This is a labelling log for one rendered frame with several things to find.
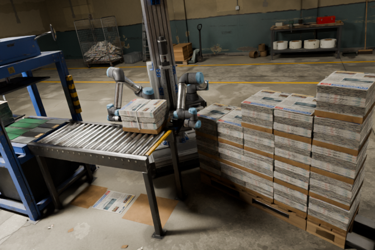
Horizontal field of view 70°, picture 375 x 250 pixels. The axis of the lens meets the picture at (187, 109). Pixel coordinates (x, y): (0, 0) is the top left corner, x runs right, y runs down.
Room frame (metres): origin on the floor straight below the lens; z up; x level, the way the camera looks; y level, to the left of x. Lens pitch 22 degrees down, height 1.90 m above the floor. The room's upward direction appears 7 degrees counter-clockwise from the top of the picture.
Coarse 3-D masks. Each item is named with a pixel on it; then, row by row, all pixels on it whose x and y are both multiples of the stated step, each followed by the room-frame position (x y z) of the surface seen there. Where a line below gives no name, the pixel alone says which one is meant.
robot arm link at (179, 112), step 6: (180, 78) 2.56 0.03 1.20; (186, 78) 2.53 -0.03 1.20; (180, 84) 2.51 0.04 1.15; (186, 84) 2.52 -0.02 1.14; (180, 90) 2.46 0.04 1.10; (180, 96) 2.42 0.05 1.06; (180, 102) 2.37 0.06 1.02; (180, 108) 2.32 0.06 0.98; (174, 114) 2.29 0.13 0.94; (180, 114) 2.28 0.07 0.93
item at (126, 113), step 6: (132, 102) 2.49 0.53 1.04; (138, 102) 2.47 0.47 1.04; (144, 102) 2.47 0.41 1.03; (126, 108) 2.36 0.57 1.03; (132, 108) 2.34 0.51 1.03; (120, 114) 2.34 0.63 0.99; (126, 114) 2.31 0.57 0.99; (132, 114) 2.28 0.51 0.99; (126, 120) 2.32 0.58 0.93; (132, 120) 2.29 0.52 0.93; (126, 126) 2.33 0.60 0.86; (132, 126) 2.30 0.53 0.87
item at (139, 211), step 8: (136, 200) 2.30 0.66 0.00; (144, 200) 2.29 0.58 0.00; (160, 200) 2.26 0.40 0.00; (168, 200) 2.24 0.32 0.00; (176, 200) 2.22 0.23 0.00; (136, 208) 2.18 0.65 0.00; (144, 208) 2.17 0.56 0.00; (160, 208) 2.14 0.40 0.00; (168, 208) 2.13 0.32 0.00; (128, 216) 2.09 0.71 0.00; (136, 216) 2.07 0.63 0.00; (144, 216) 2.06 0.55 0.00; (160, 216) 2.03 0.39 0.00; (168, 216) 2.02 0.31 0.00; (152, 224) 1.94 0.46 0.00
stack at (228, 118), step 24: (216, 120) 2.30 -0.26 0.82; (240, 120) 2.21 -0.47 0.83; (216, 144) 2.30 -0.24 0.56; (240, 144) 2.10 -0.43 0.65; (264, 144) 1.93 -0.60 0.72; (288, 144) 1.78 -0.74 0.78; (216, 168) 2.32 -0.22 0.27; (264, 168) 1.93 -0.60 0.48; (288, 168) 1.78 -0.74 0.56; (240, 192) 2.11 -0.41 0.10; (264, 192) 1.93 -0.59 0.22; (288, 192) 1.77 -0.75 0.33
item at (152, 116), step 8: (152, 104) 2.37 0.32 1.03; (160, 104) 2.33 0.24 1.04; (144, 112) 2.22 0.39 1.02; (152, 112) 2.19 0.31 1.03; (160, 112) 2.29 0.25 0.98; (168, 112) 2.42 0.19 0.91; (144, 120) 2.23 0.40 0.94; (152, 120) 2.20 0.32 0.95; (160, 120) 2.27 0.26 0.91; (144, 128) 2.25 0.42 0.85; (152, 128) 2.21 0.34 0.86
